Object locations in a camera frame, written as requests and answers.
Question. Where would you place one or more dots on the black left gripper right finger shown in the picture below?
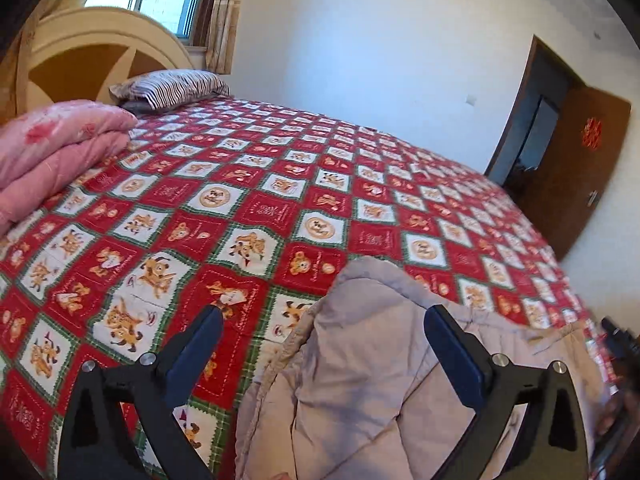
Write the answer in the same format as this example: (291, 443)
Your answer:
(551, 442)

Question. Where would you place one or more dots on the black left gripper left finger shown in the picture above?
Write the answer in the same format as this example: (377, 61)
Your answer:
(95, 442)

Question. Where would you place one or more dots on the lilac quilted puffer jacket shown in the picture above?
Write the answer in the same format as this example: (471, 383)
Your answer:
(355, 391)

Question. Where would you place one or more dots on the red patchwork cartoon bedspread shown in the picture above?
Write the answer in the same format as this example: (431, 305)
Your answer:
(253, 208)

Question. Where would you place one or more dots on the red double happiness decoration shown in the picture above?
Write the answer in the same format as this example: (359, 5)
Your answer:
(592, 133)

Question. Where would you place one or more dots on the brown wooden door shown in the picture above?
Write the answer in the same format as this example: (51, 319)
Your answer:
(556, 200)

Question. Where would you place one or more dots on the folded pink floral quilt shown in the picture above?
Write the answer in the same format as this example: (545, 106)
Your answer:
(46, 149)

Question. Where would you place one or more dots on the striped grey pillow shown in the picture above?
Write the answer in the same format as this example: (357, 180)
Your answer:
(165, 90)

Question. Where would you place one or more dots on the cream and wood headboard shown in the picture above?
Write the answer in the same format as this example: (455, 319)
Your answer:
(80, 53)

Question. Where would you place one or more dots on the beige patterned right curtain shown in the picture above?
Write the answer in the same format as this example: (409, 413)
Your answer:
(221, 35)

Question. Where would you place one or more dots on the beige patterned curtain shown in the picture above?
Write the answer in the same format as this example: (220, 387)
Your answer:
(221, 35)
(15, 62)

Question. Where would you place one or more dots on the beige patterned left curtain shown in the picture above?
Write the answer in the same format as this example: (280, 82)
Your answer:
(15, 62)

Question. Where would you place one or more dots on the silver door handle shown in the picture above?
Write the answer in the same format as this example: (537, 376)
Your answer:
(593, 196)

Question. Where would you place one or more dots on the dark wooden door frame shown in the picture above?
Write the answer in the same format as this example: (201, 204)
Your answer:
(530, 126)

